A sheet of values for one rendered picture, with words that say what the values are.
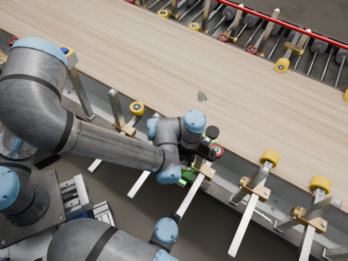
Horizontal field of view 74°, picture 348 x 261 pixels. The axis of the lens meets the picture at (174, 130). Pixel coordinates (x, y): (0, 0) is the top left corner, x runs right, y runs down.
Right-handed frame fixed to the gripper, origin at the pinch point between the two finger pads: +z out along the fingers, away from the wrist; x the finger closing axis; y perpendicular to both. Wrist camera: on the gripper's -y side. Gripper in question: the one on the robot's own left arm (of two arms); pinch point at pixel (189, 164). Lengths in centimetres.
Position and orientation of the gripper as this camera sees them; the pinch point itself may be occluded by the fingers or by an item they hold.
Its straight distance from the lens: 104.5
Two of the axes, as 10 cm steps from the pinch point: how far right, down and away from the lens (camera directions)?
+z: -0.6, 5.3, 8.4
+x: -1.9, 8.2, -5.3
